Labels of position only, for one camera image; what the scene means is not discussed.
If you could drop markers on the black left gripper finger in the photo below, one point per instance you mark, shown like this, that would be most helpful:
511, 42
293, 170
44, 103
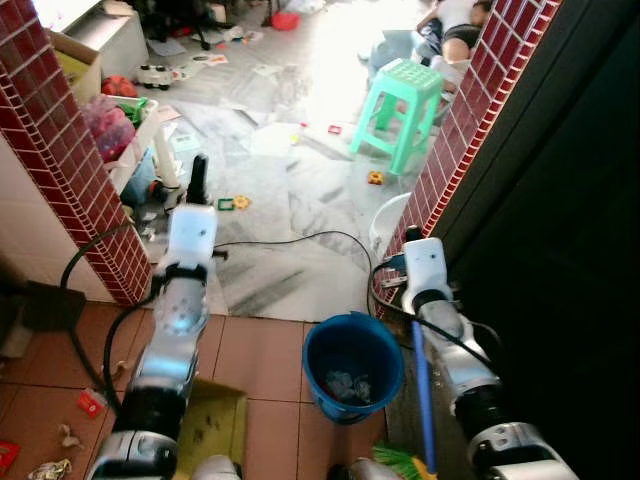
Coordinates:
194, 172
203, 172

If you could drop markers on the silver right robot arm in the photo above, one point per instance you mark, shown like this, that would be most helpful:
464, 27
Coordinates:
465, 370

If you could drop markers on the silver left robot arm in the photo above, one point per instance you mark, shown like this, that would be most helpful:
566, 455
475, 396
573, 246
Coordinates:
170, 340

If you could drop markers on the person lying on floor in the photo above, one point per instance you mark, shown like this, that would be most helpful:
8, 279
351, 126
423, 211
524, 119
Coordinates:
458, 25

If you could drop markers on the green square toy piece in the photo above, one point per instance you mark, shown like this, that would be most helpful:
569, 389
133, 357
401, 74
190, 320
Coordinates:
225, 205

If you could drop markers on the white plastic pail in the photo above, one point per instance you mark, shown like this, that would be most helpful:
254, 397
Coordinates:
385, 215

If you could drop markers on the yellow flower toy piece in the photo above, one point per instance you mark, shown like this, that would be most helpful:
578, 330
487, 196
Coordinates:
241, 202

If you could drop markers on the white storage rack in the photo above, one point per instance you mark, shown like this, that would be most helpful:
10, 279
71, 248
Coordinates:
150, 135

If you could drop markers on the orange toy piece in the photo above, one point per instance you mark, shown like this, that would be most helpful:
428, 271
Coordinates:
375, 179

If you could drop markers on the pink plastic bag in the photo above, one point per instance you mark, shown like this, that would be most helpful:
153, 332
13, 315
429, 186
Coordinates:
108, 130

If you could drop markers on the white toy car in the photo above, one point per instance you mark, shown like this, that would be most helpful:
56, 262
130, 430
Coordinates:
153, 76

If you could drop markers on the orange ball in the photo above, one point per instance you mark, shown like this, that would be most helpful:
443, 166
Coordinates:
117, 86

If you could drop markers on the small red toy piece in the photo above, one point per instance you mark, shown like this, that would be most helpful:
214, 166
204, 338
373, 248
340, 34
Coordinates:
335, 129

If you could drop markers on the blue plastic bucket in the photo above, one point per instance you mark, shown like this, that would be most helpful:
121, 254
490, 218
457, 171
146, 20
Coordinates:
330, 345

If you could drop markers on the green plastic stool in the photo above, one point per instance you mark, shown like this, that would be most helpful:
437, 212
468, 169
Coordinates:
408, 85

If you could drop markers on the dark door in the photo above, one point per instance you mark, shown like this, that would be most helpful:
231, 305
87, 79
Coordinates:
560, 200

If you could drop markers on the brown cardboard box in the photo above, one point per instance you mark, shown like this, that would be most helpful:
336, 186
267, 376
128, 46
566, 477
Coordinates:
80, 65

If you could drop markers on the crumpled paper in bucket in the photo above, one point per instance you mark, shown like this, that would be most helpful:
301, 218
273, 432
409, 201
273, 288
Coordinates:
348, 387

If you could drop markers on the red plastic bowl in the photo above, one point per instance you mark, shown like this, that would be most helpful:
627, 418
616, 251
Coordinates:
285, 20

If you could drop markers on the dark flat board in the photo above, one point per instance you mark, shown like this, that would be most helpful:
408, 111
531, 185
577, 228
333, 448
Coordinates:
50, 305

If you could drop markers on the light blue basin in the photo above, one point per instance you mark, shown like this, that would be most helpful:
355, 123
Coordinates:
395, 50

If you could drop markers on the yellow-green dustpan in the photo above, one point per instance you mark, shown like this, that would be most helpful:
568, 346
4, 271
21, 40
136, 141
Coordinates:
215, 425

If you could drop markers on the red paper scrap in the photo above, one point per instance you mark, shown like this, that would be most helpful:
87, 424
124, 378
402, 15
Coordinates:
91, 402

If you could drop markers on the grey robot right leg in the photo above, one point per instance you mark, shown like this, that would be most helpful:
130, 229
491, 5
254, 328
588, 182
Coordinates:
352, 471

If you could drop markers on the grey robot leg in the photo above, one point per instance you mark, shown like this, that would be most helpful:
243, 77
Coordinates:
217, 469
352, 471

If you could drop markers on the grey robot left leg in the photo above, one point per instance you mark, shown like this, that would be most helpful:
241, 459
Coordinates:
217, 469

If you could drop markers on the crumpled white paper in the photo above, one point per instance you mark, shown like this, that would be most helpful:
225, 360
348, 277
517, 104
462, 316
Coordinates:
50, 470

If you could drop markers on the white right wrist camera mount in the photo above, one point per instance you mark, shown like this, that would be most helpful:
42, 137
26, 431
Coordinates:
426, 265

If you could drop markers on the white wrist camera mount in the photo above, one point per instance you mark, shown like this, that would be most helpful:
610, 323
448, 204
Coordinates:
426, 265
192, 235

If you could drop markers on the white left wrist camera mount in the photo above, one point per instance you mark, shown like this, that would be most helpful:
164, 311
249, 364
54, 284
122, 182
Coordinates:
192, 235

